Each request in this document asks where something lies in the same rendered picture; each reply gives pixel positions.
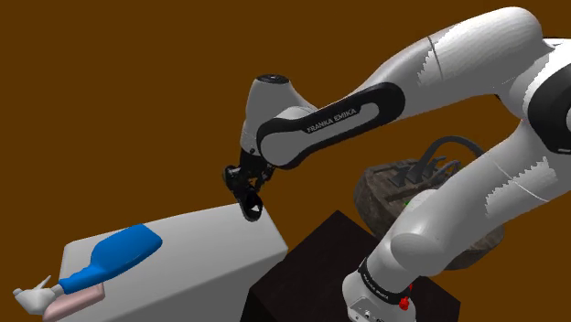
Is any white boxy furniture piece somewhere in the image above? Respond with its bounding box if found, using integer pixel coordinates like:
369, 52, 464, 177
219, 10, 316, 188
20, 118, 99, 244
57, 202, 290, 322

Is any dark robot stand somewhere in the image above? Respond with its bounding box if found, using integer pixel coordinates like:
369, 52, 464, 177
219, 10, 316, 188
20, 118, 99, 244
240, 209, 462, 322

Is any stone basin with black faucet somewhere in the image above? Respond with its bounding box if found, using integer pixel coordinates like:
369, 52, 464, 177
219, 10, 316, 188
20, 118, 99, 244
352, 134, 506, 273

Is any blue spray bottle white nozzle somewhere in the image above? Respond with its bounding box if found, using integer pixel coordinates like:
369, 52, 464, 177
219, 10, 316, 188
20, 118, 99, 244
11, 223, 164, 316

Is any pink bar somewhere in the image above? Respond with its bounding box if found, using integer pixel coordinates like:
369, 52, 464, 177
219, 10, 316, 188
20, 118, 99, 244
41, 284, 107, 322

